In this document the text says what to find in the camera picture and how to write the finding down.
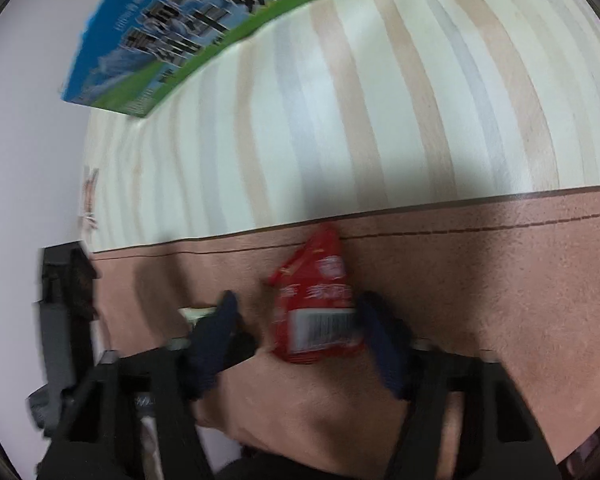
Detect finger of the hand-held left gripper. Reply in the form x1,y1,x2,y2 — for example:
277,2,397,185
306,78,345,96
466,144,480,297
355,291,563,480
37,290,258,480

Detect red snack packet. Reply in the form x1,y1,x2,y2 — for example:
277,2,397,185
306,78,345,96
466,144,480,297
265,222,366,365

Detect printed cardboard box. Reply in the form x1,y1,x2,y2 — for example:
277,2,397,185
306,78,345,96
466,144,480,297
60,0,453,120

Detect white snack packet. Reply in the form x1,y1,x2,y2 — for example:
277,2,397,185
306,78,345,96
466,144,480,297
179,306,222,332

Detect striped cat print blanket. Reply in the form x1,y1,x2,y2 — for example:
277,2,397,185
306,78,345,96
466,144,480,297
77,0,600,466

